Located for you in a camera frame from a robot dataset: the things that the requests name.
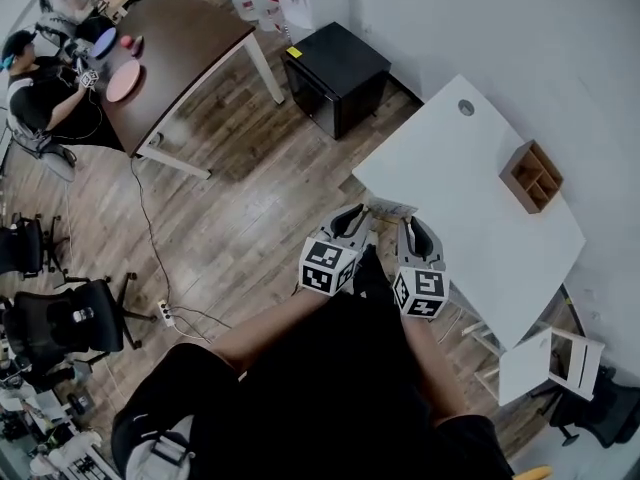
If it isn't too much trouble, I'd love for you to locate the pink round plate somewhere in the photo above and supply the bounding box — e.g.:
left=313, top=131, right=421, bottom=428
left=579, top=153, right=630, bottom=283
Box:
left=105, top=59, right=143, bottom=104

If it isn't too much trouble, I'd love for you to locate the black mini fridge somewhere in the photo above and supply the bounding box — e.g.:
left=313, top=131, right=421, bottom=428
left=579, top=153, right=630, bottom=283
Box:
left=283, top=21, right=393, bottom=141

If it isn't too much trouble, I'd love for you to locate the white chair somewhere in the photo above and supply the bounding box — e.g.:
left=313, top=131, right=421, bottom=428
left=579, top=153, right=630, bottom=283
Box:
left=497, top=326, right=606, bottom=408

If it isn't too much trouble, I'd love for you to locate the person's black clothing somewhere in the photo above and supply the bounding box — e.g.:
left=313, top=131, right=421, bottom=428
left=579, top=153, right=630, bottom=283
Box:
left=111, top=245, right=515, bottom=480

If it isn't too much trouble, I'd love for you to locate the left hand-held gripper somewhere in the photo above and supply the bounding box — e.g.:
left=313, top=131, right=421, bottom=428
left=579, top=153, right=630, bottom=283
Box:
left=298, top=203, right=374, bottom=298

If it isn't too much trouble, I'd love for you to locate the white table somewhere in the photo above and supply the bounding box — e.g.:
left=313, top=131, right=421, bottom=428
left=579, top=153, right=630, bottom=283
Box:
left=351, top=73, right=587, bottom=352

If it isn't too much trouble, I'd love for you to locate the black office chair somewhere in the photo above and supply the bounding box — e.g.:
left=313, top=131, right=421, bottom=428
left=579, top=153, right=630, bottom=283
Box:
left=0, top=271, right=158, bottom=375
left=548, top=366, right=640, bottom=450
left=0, top=211, right=70, bottom=283

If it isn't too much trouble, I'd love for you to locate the dark brown table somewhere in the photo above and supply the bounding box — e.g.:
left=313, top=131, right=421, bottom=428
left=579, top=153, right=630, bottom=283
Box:
left=97, top=0, right=287, bottom=181

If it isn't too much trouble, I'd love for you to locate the person's right forearm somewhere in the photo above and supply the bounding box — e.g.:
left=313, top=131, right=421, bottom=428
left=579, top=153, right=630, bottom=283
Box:
left=399, top=312, right=470, bottom=428

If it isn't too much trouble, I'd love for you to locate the white power strip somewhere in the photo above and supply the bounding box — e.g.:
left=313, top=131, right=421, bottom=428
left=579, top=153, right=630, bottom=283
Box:
left=156, top=299, right=177, bottom=329

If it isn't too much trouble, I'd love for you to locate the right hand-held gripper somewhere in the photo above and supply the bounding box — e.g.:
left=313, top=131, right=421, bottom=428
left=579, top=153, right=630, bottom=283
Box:
left=392, top=215, right=450, bottom=321

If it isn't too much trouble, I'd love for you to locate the light picture frame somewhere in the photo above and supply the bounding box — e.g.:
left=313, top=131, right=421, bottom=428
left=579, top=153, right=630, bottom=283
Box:
left=368, top=196, right=419, bottom=218

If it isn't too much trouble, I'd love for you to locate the yellow object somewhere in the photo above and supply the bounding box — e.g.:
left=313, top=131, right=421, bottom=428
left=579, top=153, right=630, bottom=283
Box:
left=513, top=464, right=554, bottom=480

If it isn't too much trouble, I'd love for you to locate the grey chair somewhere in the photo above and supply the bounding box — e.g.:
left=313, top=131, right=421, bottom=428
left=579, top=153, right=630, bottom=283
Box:
left=7, top=117, right=78, bottom=183

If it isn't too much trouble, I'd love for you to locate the white waist pouch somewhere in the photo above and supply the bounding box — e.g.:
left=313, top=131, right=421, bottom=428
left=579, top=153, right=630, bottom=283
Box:
left=123, top=414, right=197, bottom=480

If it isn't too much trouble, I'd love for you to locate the cluttered workbench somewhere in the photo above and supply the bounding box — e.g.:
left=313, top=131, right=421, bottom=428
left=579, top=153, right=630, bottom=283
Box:
left=0, top=357, right=107, bottom=480

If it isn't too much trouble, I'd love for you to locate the wooden compartment organizer box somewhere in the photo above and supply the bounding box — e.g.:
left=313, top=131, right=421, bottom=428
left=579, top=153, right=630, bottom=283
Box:
left=498, top=139, right=565, bottom=215

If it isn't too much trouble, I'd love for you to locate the blue round plate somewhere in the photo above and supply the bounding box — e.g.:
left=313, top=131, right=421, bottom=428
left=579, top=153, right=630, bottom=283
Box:
left=88, top=27, right=118, bottom=60

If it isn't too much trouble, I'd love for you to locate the person's left forearm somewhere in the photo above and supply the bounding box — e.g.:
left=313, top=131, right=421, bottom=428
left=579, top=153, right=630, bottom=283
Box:
left=208, top=286, right=327, bottom=372

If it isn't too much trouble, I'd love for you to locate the black cable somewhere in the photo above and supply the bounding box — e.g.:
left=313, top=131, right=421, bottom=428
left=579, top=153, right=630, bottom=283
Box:
left=129, top=156, right=172, bottom=305

